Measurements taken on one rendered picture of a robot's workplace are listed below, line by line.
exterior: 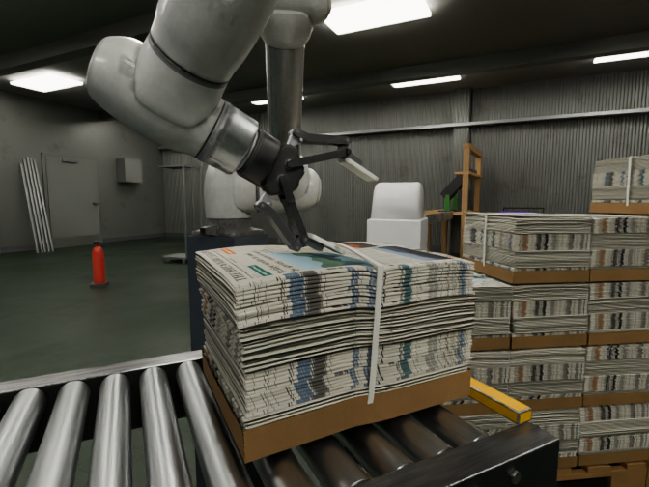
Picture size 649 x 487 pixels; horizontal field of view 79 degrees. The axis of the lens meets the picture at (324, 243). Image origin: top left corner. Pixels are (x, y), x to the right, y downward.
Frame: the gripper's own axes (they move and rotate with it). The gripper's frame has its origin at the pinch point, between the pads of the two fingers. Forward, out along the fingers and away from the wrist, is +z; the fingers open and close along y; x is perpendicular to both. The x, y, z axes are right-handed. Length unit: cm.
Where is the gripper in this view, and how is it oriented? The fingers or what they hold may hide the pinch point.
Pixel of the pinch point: (352, 213)
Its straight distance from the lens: 67.3
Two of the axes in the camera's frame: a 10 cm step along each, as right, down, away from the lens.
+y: -4.1, 9.1, -1.1
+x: 4.4, 1.0, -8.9
